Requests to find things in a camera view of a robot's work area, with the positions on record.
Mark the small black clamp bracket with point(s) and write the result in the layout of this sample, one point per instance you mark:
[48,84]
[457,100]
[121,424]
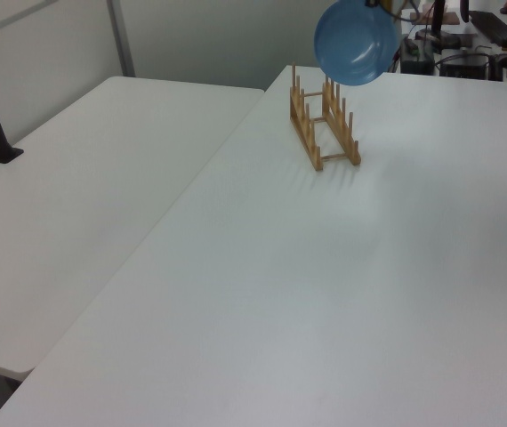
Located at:
[504,64]

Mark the black monitor stand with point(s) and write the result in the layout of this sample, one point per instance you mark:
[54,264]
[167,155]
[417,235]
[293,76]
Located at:
[438,26]

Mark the grey metal partition frame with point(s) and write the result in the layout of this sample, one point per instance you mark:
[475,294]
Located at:
[120,40]

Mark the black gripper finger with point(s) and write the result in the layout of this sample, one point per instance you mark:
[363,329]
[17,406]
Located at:
[372,3]

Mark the black box with green part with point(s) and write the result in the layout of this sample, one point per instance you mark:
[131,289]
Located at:
[416,58]

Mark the wooden plate rack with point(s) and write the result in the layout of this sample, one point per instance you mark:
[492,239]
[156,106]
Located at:
[301,118]

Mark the black computer keyboard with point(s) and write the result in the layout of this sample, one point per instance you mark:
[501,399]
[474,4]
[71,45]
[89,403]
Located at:
[496,27]

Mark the brown flat board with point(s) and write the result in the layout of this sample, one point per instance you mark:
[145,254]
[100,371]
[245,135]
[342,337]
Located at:
[451,18]

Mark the black electronics box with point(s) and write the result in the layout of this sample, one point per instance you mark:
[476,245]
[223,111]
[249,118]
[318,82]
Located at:
[464,66]

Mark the blue round plate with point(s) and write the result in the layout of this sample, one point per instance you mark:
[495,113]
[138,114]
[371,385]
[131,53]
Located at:
[356,42]

